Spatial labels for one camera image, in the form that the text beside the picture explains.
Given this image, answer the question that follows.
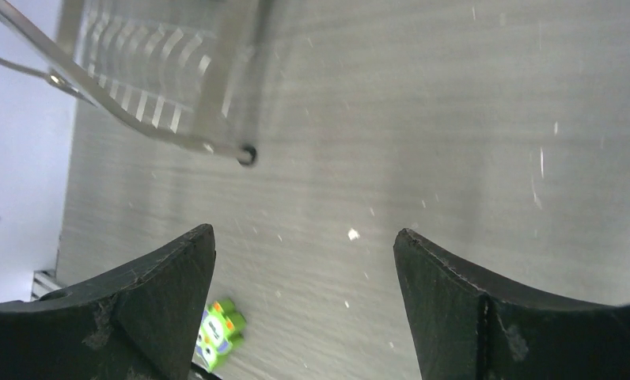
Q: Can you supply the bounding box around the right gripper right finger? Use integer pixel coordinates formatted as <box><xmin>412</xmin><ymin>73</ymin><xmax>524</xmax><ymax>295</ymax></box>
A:
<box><xmin>393</xmin><ymin>229</ymin><xmax>630</xmax><ymax>379</ymax></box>

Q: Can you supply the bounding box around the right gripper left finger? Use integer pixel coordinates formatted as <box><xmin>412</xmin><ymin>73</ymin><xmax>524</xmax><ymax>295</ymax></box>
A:
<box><xmin>0</xmin><ymin>224</ymin><xmax>216</xmax><ymax>379</ymax></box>

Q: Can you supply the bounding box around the metal two-tier dish rack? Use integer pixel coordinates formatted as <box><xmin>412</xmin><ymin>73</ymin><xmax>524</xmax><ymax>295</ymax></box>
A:
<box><xmin>0</xmin><ymin>1</ymin><xmax>270</xmax><ymax>167</ymax></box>

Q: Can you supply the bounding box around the green owl puzzle piece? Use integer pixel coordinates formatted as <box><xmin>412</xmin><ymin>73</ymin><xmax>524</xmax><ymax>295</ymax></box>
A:
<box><xmin>194</xmin><ymin>298</ymin><xmax>247</xmax><ymax>373</ymax></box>

